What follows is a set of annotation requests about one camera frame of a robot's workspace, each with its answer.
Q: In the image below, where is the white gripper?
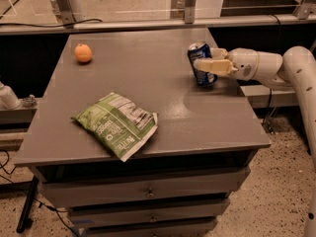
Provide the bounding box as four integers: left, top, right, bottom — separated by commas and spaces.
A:
194, 47, 259, 81

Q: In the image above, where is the blue pepsi can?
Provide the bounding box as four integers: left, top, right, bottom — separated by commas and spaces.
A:
187, 41, 217, 87

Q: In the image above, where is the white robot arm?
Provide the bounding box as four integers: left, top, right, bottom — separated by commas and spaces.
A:
193, 46, 316, 168

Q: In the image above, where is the grey drawer cabinet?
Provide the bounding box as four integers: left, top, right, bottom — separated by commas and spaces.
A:
16, 30, 270, 237

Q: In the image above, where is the green chip bag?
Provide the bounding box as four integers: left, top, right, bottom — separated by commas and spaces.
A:
72, 93, 158, 162

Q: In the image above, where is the orange fruit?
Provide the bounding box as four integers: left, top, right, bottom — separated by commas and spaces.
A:
74, 43, 92, 63

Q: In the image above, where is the middle grey drawer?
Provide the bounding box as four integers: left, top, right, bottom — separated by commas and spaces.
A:
69, 199, 230, 228

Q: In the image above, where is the grey drawer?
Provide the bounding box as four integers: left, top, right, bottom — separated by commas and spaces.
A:
39, 167, 250, 207
69, 199, 230, 228
86, 217, 217, 237

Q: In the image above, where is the bottom grey drawer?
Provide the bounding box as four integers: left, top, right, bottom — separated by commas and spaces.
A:
86, 217, 217, 237

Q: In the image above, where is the top grey drawer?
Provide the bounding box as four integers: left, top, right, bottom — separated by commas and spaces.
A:
39, 167, 250, 207

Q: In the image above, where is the white pipe fitting left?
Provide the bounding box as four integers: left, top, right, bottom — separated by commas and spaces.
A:
0, 82, 21, 110

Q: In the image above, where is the black metal leg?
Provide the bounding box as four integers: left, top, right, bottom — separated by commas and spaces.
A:
16, 176, 39, 234

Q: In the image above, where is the horizontal metal rail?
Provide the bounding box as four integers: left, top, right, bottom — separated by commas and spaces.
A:
0, 14, 316, 36

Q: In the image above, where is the right metal post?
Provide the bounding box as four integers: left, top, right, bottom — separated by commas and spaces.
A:
293, 0, 316, 20

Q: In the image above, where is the black cable on rail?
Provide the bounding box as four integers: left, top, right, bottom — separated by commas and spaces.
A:
0, 18, 104, 29

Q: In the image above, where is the left metal post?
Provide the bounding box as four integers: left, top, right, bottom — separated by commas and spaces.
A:
55, 0, 85, 25

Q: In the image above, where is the black floor cable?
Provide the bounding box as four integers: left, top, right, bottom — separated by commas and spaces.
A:
0, 149, 80, 237

